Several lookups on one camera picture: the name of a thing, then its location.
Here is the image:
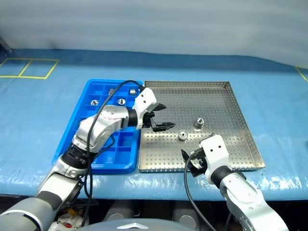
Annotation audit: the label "blue plastic compartment tray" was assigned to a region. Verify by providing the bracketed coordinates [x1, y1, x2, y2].
[52, 78, 146, 174]

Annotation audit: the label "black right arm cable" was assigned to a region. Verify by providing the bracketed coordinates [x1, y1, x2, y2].
[183, 151, 218, 231]

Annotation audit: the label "yellow tape corner marking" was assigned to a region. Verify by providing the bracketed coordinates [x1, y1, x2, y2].
[295, 66, 308, 81]

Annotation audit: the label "yellow tape double square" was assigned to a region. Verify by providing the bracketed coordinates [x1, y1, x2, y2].
[0, 58, 60, 80]

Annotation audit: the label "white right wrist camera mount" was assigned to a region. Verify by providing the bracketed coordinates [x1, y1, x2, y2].
[199, 134, 229, 185]

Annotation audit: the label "grey robot torso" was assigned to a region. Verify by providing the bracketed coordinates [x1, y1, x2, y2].
[88, 218, 201, 231]

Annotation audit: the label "flanged metal roller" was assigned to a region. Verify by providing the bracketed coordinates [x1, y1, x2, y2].
[177, 130, 189, 142]

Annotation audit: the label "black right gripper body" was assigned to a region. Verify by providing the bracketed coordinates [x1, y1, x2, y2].
[191, 147, 207, 173]

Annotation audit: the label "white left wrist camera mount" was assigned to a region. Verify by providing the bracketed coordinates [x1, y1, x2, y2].
[132, 87, 158, 129]

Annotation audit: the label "perforated steel tray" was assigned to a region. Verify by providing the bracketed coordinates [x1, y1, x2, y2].
[138, 80, 266, 174]

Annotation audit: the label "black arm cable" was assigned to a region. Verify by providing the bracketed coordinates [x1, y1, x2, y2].
[81, 79, 145, 228]
[183, 151, 218, 231]

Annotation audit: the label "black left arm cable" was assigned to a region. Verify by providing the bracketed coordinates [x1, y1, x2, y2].
[81, 79, 145, 228]

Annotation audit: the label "small metal nut fitting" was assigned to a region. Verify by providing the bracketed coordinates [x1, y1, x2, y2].
[193, 116, 205, 130]

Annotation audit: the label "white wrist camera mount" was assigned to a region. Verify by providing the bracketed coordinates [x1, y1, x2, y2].
[132, 87, 158, 129]
[199, 134, 229, 185]

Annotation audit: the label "black waste bin with wrappers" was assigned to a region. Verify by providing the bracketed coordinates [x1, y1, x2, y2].
[51, 206, 86, 231]

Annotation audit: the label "grey metal frame post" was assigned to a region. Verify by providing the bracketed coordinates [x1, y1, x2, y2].
[0, 36, 12, 53]

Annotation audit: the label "grey round cylinder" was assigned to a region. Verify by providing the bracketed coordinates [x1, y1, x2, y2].
[103, 201, 141, 222]
[172, 204, 201, 230]

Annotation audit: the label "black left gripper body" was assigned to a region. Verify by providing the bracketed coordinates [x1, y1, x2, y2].
[141, 111, 157, 129]

